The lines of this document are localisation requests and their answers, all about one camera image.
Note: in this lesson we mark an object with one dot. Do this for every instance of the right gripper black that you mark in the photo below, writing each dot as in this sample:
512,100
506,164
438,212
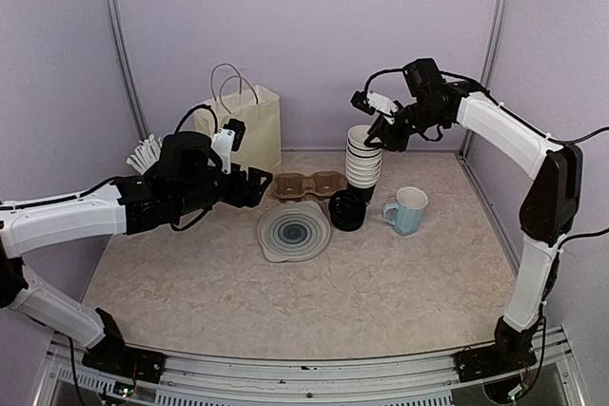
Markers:
394,141

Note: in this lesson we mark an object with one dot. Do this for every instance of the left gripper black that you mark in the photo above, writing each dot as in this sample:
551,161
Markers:
254,193

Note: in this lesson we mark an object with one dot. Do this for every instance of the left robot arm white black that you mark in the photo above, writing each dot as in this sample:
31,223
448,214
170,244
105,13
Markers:
189,173

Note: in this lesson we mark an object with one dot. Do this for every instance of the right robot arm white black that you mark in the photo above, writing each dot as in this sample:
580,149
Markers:
443,99

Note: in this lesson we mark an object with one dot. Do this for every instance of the stack of paper cups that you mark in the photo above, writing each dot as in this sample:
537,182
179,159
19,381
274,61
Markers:
362,163

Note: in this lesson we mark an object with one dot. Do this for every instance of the brown cardboard cup carrier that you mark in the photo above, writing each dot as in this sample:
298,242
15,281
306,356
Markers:
294,186

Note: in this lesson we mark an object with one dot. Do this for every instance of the grey spiral pattern plate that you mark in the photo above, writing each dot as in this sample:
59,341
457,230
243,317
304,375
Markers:
293,232

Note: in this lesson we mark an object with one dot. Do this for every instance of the stack of black lids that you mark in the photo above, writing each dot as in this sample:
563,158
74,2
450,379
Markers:
346,210

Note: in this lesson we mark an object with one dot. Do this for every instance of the light blue ceramic mug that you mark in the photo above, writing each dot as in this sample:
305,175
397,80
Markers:
405,214

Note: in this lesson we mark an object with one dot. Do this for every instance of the cup of white straws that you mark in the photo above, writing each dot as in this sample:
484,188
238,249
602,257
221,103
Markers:
146,154

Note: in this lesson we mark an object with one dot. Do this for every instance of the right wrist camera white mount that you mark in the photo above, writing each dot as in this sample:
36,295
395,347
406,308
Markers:
371,102

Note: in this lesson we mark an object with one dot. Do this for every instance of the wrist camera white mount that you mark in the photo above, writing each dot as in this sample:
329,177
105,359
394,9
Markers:
227,140
371,102

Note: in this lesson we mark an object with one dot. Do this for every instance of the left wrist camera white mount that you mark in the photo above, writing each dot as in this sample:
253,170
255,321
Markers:
227,140

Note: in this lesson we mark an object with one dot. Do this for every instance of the cream paper bag with handles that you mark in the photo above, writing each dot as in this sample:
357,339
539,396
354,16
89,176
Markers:
259,108

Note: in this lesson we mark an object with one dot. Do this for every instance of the aluminium front rail frame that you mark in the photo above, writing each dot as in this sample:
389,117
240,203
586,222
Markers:
428,378

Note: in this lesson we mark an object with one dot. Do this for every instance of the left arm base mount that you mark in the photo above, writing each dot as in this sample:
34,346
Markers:
129,362

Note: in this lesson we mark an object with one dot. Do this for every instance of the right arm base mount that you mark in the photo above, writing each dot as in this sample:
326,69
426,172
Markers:
486,361

